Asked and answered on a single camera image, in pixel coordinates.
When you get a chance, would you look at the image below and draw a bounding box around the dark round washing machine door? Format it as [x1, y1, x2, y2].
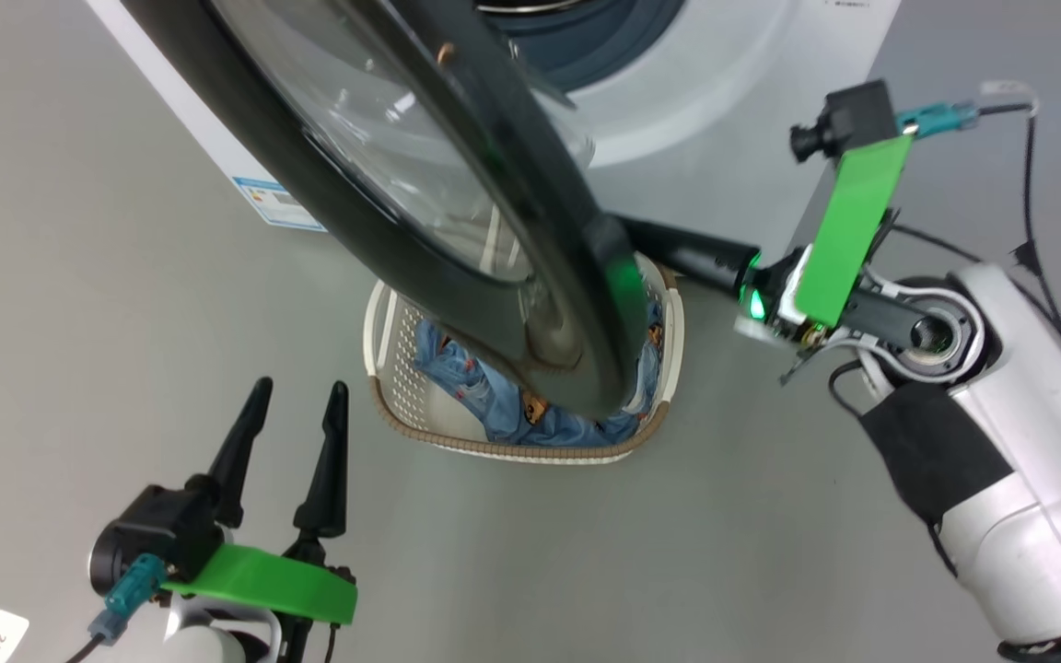
[121, 0, 656, 423]

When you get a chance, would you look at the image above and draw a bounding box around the blue patterned garment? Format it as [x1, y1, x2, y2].
[414, 299, 665, 448]

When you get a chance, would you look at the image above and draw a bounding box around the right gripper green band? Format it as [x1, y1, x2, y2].
[616, 136, 915, 362]

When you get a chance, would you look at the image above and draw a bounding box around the left camera cable teal plug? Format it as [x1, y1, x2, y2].
[65, 552, 169, 663]

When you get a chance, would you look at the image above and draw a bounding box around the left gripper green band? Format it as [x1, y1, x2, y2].
[160, 377, 359, 663]

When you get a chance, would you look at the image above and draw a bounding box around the blue energy label sticker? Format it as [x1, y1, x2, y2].
[231, 175, 327, 231]

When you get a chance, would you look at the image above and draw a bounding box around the camera cable teal plug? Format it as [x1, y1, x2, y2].
[895, 79, 1061, 434]
[65, 552, 169, 663]

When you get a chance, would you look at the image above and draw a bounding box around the right camera cable teal plug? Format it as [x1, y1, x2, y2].
[895, 79, 1061, 434]

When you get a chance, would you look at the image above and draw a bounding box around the white front-load washing machine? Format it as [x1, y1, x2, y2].
[84, 0, 904, 277]

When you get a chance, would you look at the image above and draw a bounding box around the cream perforated laundry basket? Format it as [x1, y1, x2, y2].
[363, 250, 686, 464]

